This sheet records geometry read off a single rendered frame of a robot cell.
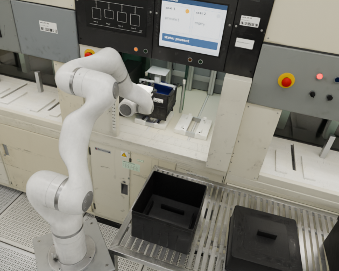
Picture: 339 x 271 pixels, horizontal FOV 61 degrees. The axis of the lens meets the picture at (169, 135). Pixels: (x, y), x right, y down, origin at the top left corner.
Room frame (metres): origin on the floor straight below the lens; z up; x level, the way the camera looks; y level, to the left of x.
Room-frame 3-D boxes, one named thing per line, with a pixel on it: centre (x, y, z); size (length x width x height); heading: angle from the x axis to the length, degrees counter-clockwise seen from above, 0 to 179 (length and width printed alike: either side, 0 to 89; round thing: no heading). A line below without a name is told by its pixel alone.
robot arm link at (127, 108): (1.24, 0.20, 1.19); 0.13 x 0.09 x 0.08; 167
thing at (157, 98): (1.64, 0.11, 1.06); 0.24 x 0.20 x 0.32; 76
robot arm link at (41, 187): (0.69, 0.38, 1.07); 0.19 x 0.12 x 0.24; 76
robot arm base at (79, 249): (0.68, 0.35, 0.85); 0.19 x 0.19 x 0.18
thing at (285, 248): (0.80, -0.46, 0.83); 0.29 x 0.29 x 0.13; 79
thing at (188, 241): (0.90, -0.04, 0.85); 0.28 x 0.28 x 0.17; 76
